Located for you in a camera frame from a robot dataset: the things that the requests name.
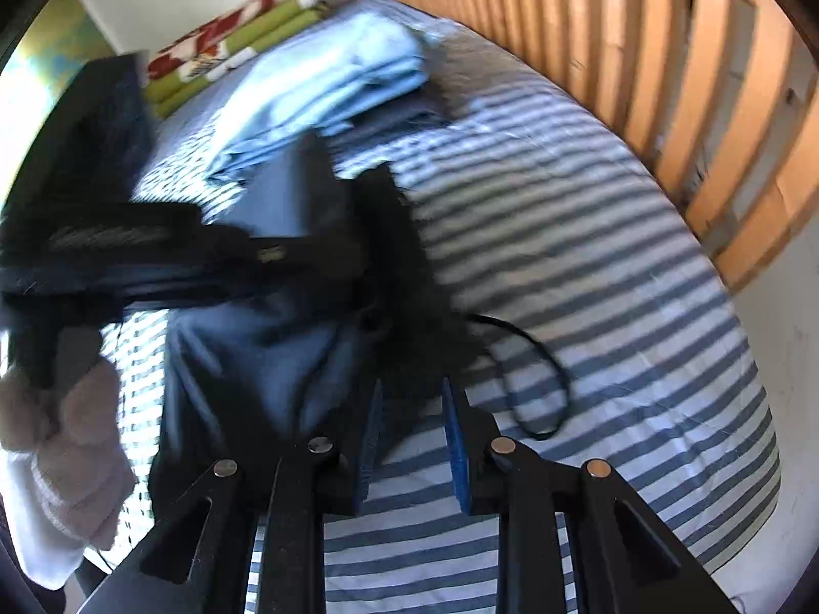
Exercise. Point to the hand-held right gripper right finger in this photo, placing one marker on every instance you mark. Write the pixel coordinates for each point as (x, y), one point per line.
(459, 460)

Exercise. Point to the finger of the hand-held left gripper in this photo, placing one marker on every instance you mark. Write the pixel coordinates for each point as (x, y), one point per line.
(269, 262)

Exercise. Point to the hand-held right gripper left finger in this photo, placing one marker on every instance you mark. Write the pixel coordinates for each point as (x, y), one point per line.
(370, 454)

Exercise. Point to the dark blue pants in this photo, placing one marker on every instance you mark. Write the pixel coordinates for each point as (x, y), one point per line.
(269, 345)

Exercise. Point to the person's left forearm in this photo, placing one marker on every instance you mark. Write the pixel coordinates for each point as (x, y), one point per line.
(38, 537)

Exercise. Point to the person's left hand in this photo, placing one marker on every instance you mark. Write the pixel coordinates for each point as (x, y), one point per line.
(77, 454)

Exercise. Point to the light blue folded cloth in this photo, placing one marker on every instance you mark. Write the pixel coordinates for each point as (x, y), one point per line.
(333, 64)

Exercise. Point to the blue white striped bed sheet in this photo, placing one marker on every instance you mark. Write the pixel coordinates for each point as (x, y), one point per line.
(608, 300)

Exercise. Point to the green floral folded blanket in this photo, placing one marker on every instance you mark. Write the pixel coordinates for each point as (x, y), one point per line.
(256, 29)

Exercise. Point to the green wall picture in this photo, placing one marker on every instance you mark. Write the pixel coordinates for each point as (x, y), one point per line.
(51, 57)

